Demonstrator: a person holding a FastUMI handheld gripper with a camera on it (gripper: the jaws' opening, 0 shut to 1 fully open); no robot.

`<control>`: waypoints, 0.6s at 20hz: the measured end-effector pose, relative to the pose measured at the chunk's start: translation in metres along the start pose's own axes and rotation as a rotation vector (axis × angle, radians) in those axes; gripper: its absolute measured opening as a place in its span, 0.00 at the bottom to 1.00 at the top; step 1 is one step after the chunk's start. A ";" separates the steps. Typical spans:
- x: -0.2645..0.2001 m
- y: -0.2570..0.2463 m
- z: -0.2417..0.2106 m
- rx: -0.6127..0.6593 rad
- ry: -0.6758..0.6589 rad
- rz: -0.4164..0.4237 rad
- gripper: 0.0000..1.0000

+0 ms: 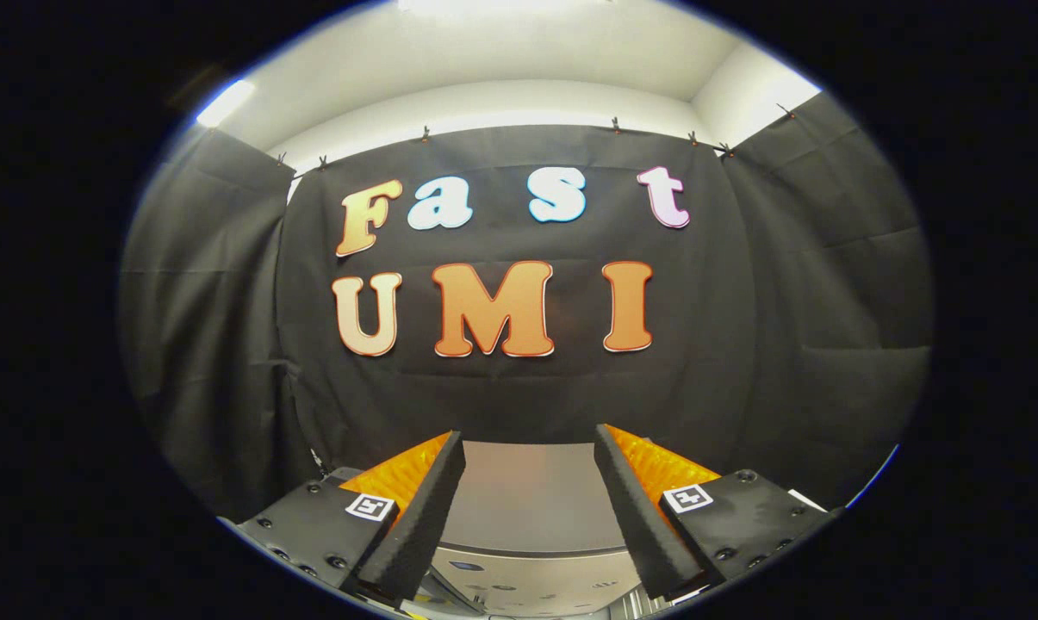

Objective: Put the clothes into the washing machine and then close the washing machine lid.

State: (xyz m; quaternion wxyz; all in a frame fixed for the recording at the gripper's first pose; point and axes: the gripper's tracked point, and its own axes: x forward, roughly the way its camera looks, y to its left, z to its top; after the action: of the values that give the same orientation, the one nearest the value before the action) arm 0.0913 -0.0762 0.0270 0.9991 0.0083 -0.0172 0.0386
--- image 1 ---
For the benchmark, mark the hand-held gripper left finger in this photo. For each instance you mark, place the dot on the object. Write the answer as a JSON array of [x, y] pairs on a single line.
[[428, 512]]

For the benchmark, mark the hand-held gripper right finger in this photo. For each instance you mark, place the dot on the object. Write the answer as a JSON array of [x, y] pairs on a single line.
[[635, 508]]

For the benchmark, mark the row of black clips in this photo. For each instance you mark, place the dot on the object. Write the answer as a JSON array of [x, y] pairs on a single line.
[[425, 134]]

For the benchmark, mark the black backdrop cloth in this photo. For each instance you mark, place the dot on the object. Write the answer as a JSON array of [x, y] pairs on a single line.
[[501, 396]]

